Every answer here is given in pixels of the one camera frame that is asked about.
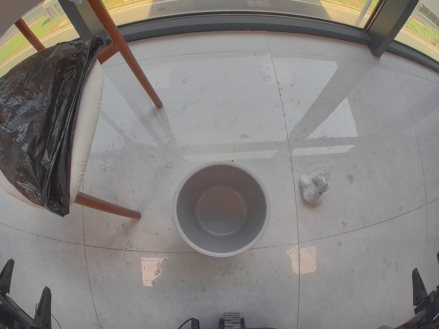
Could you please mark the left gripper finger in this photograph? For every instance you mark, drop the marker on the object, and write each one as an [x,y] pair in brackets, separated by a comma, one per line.
[7,278]
[44,307]

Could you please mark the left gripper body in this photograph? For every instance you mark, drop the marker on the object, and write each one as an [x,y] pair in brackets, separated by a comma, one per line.
[13,312]

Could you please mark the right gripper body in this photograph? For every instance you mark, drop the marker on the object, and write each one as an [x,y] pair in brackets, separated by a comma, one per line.
[430,305]

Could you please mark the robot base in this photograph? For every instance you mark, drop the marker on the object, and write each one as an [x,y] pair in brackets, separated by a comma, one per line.
[232,320]

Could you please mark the black plastic bag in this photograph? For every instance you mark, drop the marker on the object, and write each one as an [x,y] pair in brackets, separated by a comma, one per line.
[37,115]

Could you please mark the grey trash bin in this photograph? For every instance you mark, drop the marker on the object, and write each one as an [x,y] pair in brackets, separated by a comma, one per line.
[219,197]

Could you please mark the crumpled white paper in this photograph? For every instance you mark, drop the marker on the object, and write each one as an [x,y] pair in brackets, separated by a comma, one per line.
[312,190]

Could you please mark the wooden chair with white cushion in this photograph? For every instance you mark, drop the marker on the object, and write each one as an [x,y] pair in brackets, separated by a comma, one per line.
[90,94]

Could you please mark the window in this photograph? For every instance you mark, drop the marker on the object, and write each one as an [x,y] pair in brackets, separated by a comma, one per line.
[240,5]

